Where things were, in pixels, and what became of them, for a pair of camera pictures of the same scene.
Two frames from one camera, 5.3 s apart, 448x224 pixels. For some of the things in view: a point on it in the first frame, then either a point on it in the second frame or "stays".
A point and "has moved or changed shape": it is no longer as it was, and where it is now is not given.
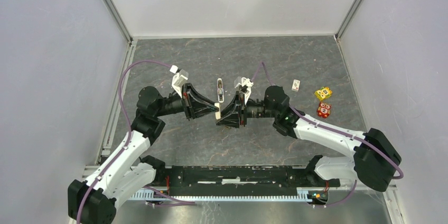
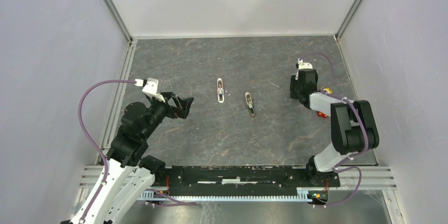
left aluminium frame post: x=111 y=5 stays
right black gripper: x=230 y=118 to x=292 y=82
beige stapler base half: x=217 y=113 has moved or changed shape
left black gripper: x=192 y=103 to x=173 y=111
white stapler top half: x=220 y=90 stays
